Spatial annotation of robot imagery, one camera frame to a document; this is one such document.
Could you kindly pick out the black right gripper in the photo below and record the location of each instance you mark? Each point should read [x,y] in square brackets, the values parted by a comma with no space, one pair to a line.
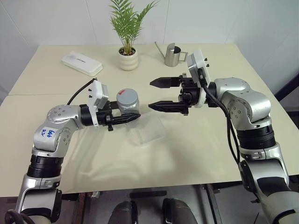
[189,93]

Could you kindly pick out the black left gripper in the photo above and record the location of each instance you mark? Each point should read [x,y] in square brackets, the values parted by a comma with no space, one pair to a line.
[102,118]

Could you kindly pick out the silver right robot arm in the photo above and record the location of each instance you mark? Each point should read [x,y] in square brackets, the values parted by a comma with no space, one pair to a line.
[245,98]

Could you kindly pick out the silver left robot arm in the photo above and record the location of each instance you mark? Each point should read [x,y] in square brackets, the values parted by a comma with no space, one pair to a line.
[56,116]

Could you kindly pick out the grey jar red lid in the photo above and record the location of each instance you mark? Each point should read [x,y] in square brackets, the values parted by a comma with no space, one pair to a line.
[127,96]

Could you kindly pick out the silver metal watering can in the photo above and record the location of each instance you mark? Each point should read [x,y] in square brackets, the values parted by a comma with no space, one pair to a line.
[171,57]

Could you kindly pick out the green plant in cream pot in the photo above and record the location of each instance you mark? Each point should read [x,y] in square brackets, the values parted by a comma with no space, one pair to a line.
[128,58]

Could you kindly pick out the white flat rectangular case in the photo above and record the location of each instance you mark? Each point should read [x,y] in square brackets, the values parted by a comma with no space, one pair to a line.
[81,63]

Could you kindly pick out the black bar under table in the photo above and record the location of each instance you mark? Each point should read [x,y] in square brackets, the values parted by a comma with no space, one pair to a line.
[148,194]

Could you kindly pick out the dark rounded shape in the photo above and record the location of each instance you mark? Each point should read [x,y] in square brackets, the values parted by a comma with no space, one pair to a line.
[177,212]

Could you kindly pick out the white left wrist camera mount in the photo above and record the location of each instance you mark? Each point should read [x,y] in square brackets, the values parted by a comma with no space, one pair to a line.
[94,105]

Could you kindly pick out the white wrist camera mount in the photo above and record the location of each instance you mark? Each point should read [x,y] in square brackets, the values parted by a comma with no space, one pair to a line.
[198,63]
[94,105]

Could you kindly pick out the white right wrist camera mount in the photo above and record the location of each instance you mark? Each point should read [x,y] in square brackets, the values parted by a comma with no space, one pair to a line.
[198,63]

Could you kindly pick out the metal table frame leg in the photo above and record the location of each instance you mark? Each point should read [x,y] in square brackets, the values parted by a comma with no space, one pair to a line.
[211,205]

